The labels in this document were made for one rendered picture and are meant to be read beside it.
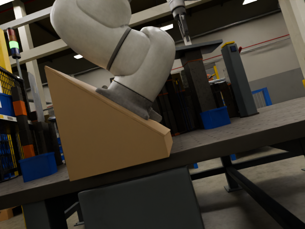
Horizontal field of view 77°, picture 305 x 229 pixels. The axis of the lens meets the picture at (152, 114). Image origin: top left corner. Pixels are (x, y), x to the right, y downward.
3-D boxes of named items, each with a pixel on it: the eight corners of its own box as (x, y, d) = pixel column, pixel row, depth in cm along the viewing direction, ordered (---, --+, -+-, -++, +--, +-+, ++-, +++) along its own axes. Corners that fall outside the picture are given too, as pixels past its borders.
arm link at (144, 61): (158, 105, 59) (193, 42, 59) (105, 74, 55) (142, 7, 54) (149, 101, 75) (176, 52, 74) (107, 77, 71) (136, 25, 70)
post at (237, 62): (250, 115, 118) (229, 48, 122) (259, 113, 111) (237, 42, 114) (240, 118, 117) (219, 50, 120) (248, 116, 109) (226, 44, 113)
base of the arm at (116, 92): (158, 127, 56) (168, 110, 56) (93, 90, 56) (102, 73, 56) (158, 123, 74) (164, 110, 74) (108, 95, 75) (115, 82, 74)
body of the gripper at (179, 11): (185, 4, 108) (189, 19, 107) (184, 12, 117) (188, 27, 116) (172, 8, 109) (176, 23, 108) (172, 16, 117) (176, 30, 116)
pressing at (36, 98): (45, 123, 130) (35, 76, 133) (39, 121, 119) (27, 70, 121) (44, 123, 130) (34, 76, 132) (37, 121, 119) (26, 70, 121)
